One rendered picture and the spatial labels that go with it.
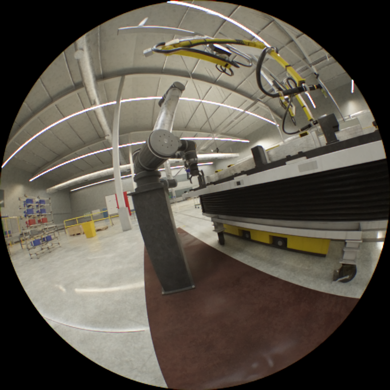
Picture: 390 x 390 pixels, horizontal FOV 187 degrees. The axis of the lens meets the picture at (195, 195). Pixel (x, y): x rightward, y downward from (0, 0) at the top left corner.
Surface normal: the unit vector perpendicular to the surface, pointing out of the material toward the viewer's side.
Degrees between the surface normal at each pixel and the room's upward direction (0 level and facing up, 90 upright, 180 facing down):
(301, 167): 90
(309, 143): 90
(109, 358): 0
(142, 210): 90
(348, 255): 90
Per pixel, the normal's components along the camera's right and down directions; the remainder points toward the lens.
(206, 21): 0.15, 0.99
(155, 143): 0.59, -0.09
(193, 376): -0.22, -0.97
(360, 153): -0.90, 0.21
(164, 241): 0.20, -0.04
